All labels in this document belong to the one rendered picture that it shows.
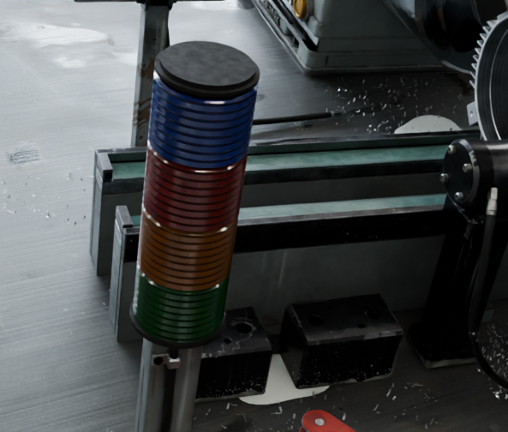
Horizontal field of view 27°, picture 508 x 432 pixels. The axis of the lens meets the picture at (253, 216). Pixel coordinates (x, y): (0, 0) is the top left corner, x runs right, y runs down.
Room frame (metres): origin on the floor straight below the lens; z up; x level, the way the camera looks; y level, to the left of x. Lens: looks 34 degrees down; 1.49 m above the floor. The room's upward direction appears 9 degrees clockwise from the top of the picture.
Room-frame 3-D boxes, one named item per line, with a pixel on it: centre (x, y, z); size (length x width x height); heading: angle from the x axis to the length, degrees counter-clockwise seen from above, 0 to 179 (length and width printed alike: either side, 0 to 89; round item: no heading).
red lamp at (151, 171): (0.55, 0.04, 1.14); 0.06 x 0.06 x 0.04
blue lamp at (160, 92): (0.55, 0.04, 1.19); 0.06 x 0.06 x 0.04
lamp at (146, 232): (0.55, 0.04, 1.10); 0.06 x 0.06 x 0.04
